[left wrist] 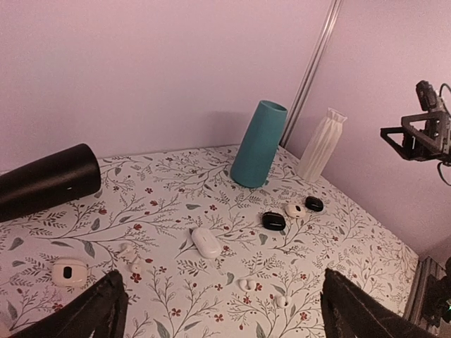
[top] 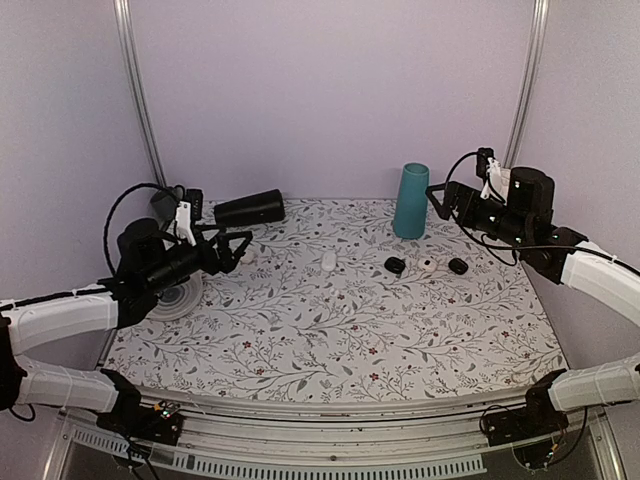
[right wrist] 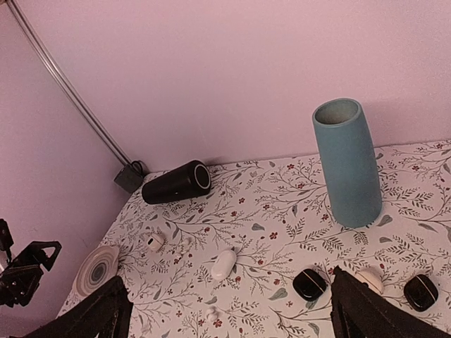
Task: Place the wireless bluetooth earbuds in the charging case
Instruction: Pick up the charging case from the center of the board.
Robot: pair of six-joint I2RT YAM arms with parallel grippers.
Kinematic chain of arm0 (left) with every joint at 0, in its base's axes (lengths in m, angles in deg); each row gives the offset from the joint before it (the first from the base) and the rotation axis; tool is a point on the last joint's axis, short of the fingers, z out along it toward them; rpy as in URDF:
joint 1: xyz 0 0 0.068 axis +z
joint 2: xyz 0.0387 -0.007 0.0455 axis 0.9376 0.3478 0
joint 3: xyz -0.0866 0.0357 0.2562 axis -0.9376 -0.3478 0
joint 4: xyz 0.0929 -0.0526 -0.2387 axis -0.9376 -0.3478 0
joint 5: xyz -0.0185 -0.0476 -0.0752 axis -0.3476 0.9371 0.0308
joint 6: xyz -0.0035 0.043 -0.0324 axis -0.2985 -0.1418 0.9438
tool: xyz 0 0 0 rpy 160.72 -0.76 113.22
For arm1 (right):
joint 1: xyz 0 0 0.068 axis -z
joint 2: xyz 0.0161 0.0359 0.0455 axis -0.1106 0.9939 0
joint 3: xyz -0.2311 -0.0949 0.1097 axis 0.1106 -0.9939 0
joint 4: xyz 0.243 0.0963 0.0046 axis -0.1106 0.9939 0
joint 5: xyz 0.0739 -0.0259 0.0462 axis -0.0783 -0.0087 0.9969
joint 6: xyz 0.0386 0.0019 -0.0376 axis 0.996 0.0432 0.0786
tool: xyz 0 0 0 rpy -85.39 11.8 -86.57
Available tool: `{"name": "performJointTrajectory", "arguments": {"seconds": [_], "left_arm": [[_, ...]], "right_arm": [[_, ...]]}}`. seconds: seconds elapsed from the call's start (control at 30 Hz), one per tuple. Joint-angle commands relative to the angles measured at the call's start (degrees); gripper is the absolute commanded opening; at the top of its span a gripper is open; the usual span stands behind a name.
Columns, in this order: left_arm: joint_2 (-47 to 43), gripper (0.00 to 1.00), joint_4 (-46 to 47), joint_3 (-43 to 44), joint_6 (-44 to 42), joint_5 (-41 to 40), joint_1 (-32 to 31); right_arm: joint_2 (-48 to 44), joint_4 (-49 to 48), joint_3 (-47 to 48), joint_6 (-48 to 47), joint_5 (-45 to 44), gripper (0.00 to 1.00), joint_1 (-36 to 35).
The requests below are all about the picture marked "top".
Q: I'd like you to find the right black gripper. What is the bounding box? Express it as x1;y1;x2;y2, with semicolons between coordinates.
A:
426;181;531;250

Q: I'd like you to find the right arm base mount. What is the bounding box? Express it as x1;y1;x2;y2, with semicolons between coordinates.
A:
479;369;569;446

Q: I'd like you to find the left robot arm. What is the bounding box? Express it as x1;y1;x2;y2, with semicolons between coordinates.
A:
1;218;253;434

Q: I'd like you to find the right aluminium frame post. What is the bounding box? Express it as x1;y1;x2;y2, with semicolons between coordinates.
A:
504;0;550;168

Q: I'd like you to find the front aluminium rail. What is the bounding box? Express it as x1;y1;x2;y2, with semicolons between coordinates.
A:
44;388;626;479

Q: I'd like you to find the left aluminium frame post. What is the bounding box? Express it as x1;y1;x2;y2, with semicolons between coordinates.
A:
113;0;167;186

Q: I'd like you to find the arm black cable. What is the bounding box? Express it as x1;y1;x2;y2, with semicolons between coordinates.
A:
102;182;176;281
443;150;521;267

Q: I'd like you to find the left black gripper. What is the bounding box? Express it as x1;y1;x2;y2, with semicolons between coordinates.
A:
145;224;253;295

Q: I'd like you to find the teal plastic cup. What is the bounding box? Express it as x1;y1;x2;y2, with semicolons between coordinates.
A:
392;162;430;239

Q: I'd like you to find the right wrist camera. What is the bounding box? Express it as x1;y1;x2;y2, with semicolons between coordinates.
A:
476;147;511;205

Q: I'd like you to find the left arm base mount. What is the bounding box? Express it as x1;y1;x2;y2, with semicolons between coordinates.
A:
96;369;184;446

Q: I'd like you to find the cream earbud charging case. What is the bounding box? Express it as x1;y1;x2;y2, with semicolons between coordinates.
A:
240;250;256;265

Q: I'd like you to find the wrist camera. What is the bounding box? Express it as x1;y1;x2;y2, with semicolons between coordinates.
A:
476;147;511;205
174;186;204;246

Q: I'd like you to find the grey mug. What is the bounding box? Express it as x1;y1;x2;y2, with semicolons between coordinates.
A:
150;185;185;222

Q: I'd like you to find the aluminium frame post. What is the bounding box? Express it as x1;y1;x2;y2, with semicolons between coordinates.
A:
113;0;167;186
504;0;550;168

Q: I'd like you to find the white and black earbud case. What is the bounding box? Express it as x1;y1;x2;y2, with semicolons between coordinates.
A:
418;258;438;274

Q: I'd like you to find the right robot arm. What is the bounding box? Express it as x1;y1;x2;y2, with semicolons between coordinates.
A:
426;167;639;436

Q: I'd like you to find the white spiral plate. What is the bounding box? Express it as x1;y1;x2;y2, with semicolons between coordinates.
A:
147;273;204;322

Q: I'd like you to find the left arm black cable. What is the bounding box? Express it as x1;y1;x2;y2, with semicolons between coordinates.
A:
102;182;176;281

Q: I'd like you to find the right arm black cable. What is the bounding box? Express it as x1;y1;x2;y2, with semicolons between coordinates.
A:
443;150;521;267

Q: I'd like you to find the white oval charging case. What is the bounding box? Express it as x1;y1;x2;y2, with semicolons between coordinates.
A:
321;251;337;272

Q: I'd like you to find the black oval case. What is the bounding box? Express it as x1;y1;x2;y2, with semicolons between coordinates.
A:
448;258;469;275

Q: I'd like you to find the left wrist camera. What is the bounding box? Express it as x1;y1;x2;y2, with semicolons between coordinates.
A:
174;186;204;246

